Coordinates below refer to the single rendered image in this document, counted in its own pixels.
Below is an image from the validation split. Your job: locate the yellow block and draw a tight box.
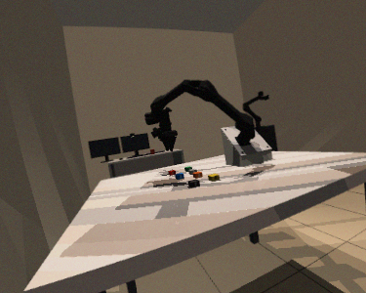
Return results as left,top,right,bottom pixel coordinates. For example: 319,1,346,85
208,174,220,182

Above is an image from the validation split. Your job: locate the orange block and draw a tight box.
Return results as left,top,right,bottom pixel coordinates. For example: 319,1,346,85
192,172,203,178

